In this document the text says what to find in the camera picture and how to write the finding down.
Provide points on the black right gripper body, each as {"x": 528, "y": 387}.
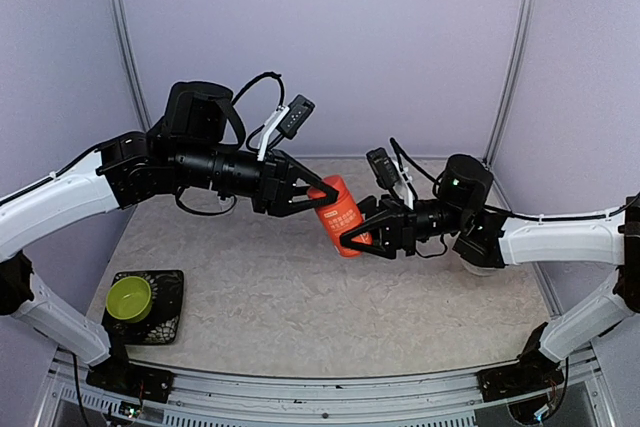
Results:
{"x": 407, "y": 223}

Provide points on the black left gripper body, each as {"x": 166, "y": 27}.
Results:
{"x": 268, "y": 199}

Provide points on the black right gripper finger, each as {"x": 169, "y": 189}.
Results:
{"x": 378, "y": 235}
{"x": 371, "y": 205}

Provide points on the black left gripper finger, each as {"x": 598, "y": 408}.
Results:
{"x": 302, "y": 184}
{"x": 291, "y": 207}

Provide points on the red bottle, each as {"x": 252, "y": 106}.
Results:
{"x": 341, "y": 216}

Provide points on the white pill bottle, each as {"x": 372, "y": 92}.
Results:
{"x": 227, "y": 204}

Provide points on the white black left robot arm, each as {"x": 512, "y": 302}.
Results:
{"x": 197, "y": 143}

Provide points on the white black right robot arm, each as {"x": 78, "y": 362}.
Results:
{"x": 492, "y": 238}

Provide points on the white bowl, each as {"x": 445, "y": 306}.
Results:
{"x": 479, "y": 271}

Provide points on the black patterned square plate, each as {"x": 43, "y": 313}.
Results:
{"x": 161, "y": 325}

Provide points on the green bowl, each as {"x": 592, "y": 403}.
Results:
{"x": 129, "y": 300}

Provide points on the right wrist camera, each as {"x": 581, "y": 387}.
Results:
{"x": 385, "y": 171}

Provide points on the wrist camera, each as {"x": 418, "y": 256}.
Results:
{"x": 300, "y": 109}
{"x": 385, "y": 171}

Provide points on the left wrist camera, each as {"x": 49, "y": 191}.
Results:
{"x": 300, "y": 109}

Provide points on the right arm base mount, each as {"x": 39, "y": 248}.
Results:
{"x": 532, "y": 371}

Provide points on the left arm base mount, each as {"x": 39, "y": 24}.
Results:
{"x": 132, "y": 380}

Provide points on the front aluminium rail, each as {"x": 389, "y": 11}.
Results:
{"x": 448, "y": 398}

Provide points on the left aluminium frame post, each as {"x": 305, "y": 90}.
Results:
{"x": 131, "y": 71}

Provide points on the aluminium frame post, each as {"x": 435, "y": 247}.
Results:
{"x": 515, "y": 61}
{"x": 131, "y": 71}

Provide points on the right aluminium frame post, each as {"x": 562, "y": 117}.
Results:
{"x": 515, "y": 61}

